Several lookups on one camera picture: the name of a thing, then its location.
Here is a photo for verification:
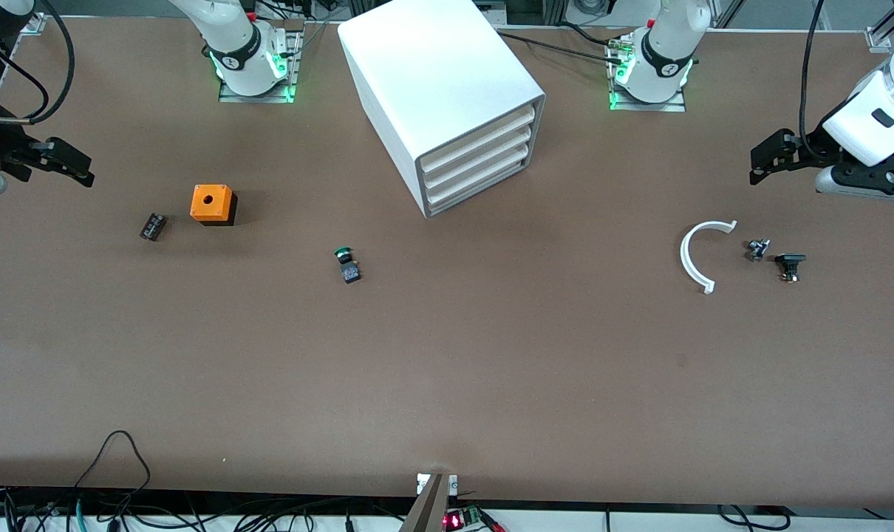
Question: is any green push button switch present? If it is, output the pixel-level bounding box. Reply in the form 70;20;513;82
334;247;364;285

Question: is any white curved plastic arc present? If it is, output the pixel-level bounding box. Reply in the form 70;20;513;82
680;219;738;295

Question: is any orange box with hole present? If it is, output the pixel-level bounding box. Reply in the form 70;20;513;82
190;185;238;226

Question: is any circuit board with red light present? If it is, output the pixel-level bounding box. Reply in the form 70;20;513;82
442;505;507;532

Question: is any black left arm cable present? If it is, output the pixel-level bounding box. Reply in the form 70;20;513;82
800;0;828;152

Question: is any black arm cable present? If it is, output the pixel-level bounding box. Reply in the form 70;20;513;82
800;0;828;152
0;0;76;125

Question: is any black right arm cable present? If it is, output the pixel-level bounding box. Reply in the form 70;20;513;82
0;0;76;125

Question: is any small black switch part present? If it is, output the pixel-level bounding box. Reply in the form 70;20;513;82
774;253;808;284

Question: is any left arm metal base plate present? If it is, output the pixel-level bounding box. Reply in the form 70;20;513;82
608;33;688;113

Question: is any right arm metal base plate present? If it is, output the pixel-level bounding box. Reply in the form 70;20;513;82
218;30;304;103

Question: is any black cable on table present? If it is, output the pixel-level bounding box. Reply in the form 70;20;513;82
495;28;629;64

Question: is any black looped cable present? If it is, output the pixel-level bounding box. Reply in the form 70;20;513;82
74;431;152;511

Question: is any black curled cable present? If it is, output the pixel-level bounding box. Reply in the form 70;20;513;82
717;505;791;531

